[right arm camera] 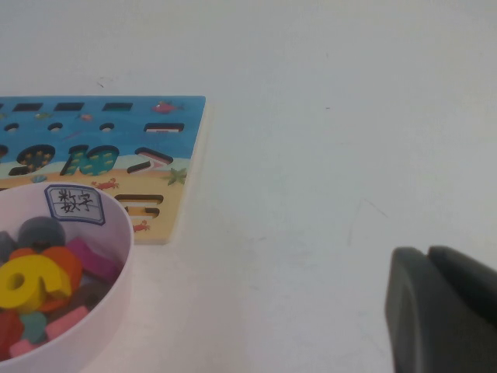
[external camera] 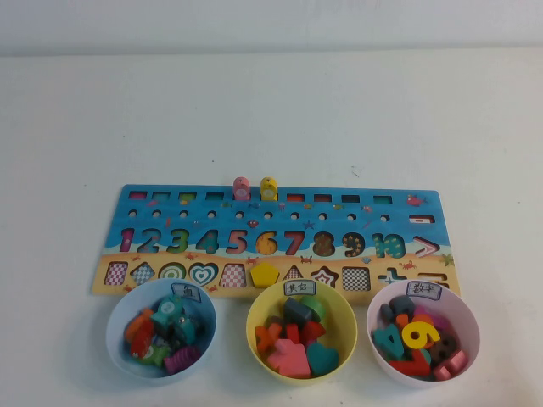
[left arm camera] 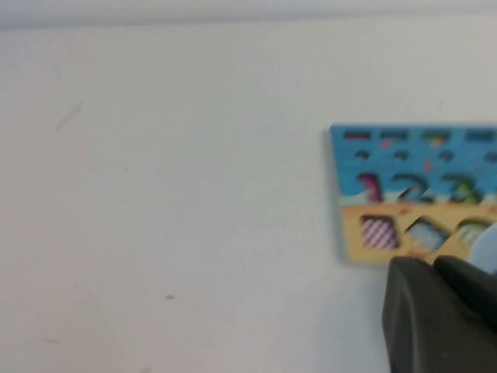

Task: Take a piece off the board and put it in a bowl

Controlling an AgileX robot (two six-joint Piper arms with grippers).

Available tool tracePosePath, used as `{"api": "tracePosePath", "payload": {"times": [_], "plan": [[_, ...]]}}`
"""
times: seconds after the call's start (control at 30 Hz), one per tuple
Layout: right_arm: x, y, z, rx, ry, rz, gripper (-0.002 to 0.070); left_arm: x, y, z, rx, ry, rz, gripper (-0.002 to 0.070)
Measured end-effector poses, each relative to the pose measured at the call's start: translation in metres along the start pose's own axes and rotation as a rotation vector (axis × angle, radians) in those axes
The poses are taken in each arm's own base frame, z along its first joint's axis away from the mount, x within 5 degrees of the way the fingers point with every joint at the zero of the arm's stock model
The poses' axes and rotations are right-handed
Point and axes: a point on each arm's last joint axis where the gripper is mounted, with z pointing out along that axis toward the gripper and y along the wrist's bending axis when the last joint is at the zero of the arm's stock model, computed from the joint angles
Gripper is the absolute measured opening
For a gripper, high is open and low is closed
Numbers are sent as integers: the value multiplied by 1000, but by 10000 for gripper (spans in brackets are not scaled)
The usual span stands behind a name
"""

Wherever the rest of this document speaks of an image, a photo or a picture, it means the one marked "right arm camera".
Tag small teal wooden piece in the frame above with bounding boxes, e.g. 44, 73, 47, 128
19, 310, 50, 346

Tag brown number eight piece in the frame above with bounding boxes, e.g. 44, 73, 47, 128
71, 278, 114, 312

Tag ocean themed wooden puzzle board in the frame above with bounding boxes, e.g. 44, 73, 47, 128
0, 96, 214, 246

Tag yellow number six piece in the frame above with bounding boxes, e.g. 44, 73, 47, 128
0, 254, 74, 312

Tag pink wooden symbol piece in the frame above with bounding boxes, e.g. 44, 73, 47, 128
9, 305, 91, 359

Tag orange wooden number piece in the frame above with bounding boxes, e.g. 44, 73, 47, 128
9, 246, 85, 312

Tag paper label on pink bowl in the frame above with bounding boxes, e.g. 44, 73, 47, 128
43, 182, 106, 226

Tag magenta wooden number piece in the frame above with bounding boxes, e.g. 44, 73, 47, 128
65, 236, 122, 284

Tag red number seven piece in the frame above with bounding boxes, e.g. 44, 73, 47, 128
0, 309, 25, 353

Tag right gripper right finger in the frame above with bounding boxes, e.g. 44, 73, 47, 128
427, 245, 497, 326

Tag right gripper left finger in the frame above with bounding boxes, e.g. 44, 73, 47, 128
384, 246, 497, 373

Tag pink plastic bowl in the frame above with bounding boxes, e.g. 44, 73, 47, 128
0, 179, 136, 373

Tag grey wooden number piece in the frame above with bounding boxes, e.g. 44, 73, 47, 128
0, 216, 67, 262

